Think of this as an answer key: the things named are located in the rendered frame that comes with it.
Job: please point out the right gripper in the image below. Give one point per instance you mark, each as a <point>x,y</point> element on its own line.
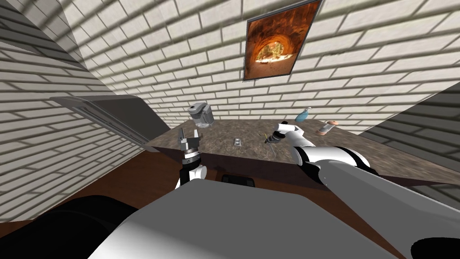
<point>274,138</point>

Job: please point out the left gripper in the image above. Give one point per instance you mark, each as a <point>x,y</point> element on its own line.
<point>189,146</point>

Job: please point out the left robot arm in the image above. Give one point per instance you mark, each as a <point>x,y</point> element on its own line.
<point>197,172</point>

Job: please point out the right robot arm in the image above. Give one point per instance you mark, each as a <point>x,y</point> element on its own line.
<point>377,194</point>

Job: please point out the thin grey utensil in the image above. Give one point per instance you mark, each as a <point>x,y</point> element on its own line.
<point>273,150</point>

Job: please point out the grey coffee machine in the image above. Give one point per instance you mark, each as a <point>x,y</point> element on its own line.
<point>202,114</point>

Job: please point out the blue spray bottle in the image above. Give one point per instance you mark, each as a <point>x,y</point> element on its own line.
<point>302,115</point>

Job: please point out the small grey square object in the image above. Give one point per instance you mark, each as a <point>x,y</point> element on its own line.
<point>237,142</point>

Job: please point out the dark grey tall appliance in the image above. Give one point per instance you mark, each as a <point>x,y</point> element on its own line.
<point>133,115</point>

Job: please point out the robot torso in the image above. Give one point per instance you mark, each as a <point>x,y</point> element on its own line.
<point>222,223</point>

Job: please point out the orange cave wall picture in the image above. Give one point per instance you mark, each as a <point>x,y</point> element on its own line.
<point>275,39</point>

